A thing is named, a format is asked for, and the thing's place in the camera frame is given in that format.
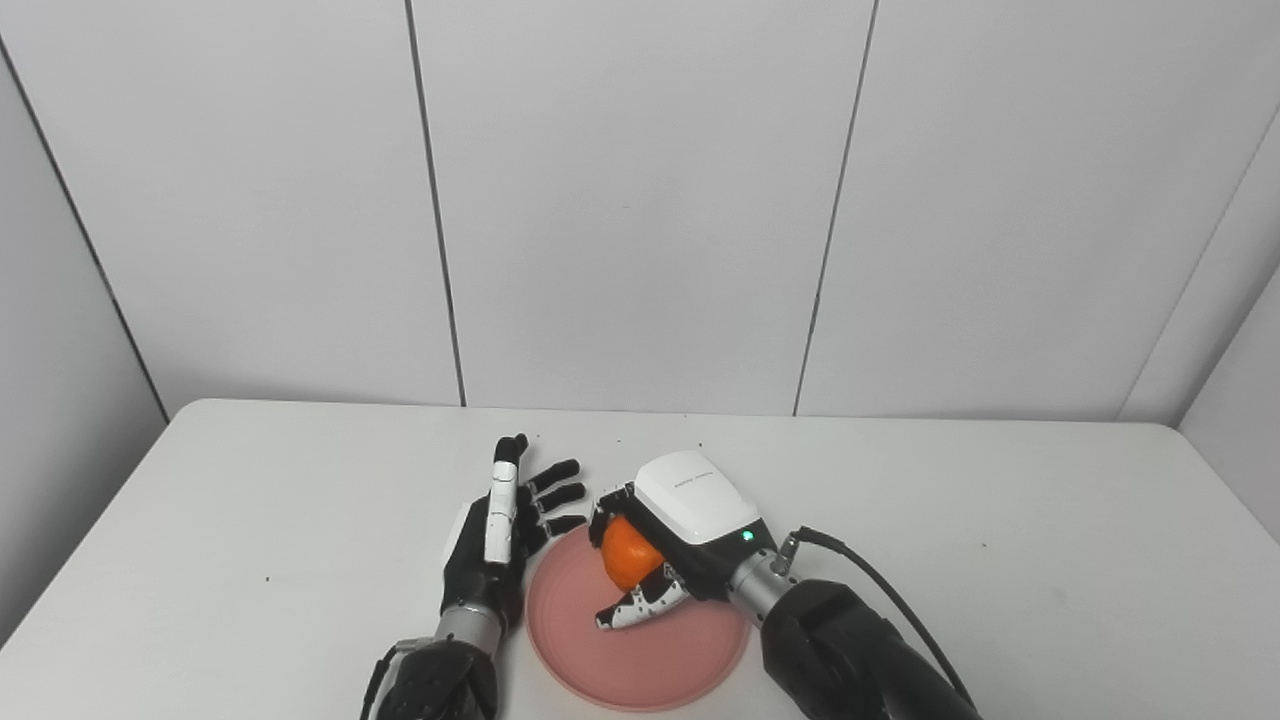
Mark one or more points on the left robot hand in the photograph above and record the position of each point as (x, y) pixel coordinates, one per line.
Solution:
(495, 550)

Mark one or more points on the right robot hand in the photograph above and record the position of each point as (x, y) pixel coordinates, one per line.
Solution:
(690, 530)

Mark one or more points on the orange fruit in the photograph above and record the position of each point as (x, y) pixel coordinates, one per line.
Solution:
(628, 552)

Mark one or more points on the pink round plate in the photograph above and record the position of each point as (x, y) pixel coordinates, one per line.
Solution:
(640, 650)

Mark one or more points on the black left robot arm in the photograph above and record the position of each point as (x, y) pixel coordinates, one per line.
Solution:
(440, 680)

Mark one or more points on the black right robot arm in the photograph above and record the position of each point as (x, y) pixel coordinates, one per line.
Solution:
(850, 660)

